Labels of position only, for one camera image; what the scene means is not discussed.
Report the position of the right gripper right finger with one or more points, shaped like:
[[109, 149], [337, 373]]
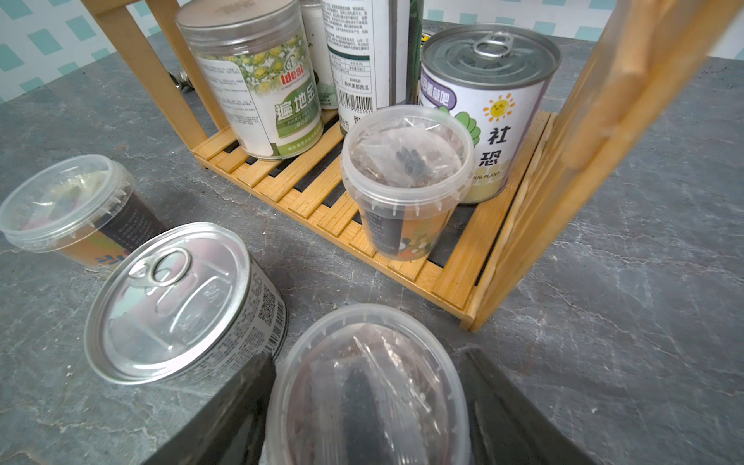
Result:
[[505, 427]]

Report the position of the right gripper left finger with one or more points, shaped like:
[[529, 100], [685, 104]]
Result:
[[230, 429]]

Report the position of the red label seed jar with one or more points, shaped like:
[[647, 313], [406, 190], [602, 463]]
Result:
[[367, 384]]

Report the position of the orange label seed jar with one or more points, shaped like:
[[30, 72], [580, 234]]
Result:
[[85, 208]]

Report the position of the small clear seed jar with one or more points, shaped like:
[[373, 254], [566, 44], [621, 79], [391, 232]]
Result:
[[408, 168]]

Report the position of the wooden two-tier shelf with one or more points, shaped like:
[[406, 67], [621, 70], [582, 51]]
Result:
[[646, 55]]

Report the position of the purple label sun can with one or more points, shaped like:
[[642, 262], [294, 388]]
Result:
[[490, 78]]

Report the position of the metal faucet part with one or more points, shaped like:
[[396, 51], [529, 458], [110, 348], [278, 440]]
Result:
[[182, 82]]

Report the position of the white lid green can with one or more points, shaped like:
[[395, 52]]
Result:
[[255, 58]]

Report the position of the tall green label can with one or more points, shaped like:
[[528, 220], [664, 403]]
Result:
[[374, 47]]

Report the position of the rear white lid can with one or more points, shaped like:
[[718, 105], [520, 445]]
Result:
[[312, 16]]

